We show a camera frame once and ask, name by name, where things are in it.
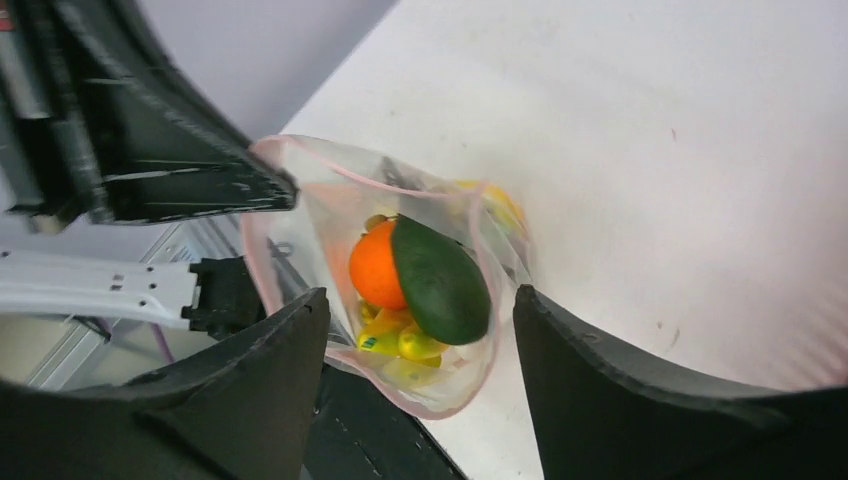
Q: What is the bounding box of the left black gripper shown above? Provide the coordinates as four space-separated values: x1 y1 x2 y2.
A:
1 1 299 234

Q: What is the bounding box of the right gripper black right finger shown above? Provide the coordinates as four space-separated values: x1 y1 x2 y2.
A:
513 285 847 479

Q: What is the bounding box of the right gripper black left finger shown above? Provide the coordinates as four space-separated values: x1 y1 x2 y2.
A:
1 288 330 479

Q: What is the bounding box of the orange toy orange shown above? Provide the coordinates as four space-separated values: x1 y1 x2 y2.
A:
349 220 407 310

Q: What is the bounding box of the yellow banana bunch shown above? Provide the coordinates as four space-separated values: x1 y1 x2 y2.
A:
356 300 449 390
454 180 529 240

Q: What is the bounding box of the dark green avocado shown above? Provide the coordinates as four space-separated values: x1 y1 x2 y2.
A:
390 216 492 346

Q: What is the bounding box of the clear zip top bag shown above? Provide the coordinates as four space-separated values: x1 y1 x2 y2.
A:
241 135 531 420

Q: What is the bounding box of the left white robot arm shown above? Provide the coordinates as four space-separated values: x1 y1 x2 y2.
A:
1 1 298 339

